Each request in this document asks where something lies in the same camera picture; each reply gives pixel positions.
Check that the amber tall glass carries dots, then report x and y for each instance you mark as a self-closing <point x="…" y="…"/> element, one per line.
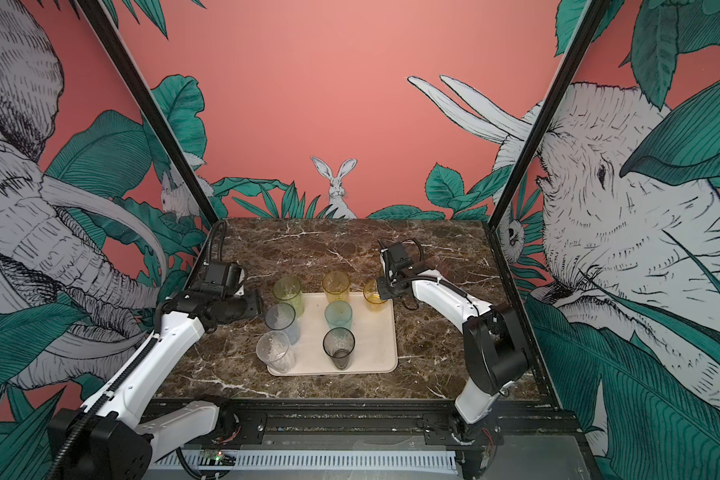
<point x="336" y="285"/>

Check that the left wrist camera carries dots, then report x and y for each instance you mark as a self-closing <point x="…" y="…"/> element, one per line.
<point x="221" y="279"/>

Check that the yellow glass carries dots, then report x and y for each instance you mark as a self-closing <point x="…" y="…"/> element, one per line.
<point x="372" y="297"/>

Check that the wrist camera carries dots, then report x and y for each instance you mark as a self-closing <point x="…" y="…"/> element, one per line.
<point x="387" y="262"/>
<point x="221" y="279"/>

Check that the frosted teal glass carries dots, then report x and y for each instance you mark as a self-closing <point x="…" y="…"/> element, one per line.
<point x="339" y="314"/>

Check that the right black frame post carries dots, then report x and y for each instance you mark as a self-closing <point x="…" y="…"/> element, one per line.
<point x="583" y="35"/>

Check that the grey blue glass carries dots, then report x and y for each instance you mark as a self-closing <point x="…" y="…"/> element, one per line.
<point x="282" y="318"/>

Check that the black front rail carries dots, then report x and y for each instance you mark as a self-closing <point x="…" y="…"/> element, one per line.
<point x="247" y="421"/>

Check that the light green ribbed glass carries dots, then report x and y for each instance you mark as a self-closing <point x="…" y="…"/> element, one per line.
<point x="288" y="289"/>

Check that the black frame post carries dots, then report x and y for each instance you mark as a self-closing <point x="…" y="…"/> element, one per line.
<point x="583" y="35"/>
<point x="99" y="20"/>

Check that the left black frame post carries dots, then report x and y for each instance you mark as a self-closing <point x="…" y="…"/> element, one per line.
<point x="99" y="20"/>

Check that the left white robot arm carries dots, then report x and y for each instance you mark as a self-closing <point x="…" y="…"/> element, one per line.
<point x="106" y="437"/>

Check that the beige square tray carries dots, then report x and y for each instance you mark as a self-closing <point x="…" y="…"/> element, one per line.
<point x="375" y="339"/>

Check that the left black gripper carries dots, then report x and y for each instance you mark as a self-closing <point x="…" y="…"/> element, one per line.
<point x="254" y="303"/>

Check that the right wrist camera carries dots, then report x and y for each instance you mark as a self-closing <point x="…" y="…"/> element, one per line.
<point x="387" y="262"/>

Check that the clear glass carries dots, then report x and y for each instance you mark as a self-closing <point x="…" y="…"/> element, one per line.
<point x="275" y="350"/>

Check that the white slotted cable duct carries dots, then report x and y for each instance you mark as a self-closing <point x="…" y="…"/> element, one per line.
<point x="260" y="460"/>

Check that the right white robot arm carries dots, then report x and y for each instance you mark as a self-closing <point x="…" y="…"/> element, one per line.
<point x="496" y="351"/>

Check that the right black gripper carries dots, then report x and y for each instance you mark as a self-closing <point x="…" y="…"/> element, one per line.
<point x="385" y="294"/>

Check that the dark smoked glass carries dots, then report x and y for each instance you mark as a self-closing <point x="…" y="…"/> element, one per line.
<point x="339" y="344"/>

